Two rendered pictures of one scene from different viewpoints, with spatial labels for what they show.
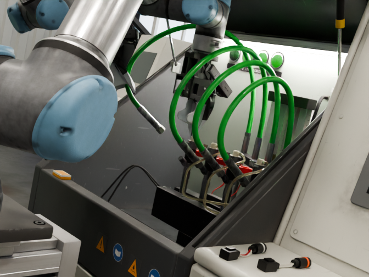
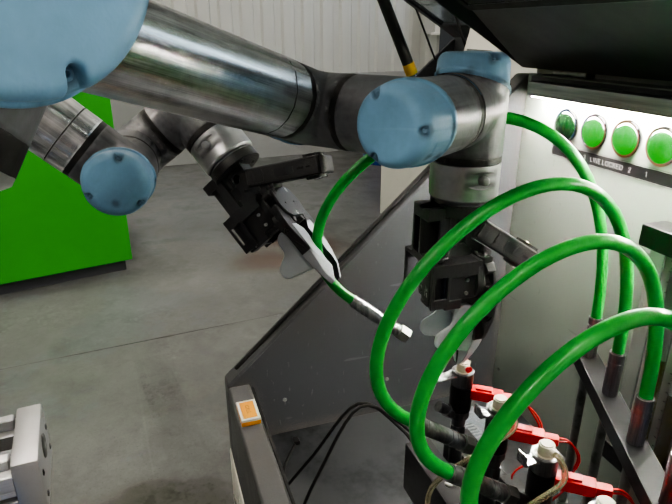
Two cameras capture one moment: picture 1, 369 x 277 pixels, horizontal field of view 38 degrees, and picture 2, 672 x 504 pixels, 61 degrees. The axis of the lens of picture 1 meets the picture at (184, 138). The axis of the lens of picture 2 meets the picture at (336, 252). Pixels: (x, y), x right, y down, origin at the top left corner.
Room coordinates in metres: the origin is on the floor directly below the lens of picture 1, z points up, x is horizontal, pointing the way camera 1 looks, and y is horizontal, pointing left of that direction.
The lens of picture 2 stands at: (0.76, -0.10, 1.52)
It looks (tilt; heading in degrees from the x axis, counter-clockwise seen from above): 21 degrees down; 22
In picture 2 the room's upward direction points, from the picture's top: straight up
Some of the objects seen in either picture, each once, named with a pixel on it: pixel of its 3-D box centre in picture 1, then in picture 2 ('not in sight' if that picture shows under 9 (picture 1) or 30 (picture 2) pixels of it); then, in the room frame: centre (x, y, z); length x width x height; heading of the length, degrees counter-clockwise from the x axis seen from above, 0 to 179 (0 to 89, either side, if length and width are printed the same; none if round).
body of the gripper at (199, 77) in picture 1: (197, 77); (452, 250); (1.37, 0.00, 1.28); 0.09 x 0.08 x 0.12; 131
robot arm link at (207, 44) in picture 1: (207, 46); (465, 181); (1.37, -0.01, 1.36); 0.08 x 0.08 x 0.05
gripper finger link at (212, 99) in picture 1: (205, 103); (477, 303); (1.37, -0.03, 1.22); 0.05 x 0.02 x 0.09; 41
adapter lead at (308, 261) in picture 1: (285, 263); not in sight; (0.93, -0.23, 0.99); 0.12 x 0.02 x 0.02; 127
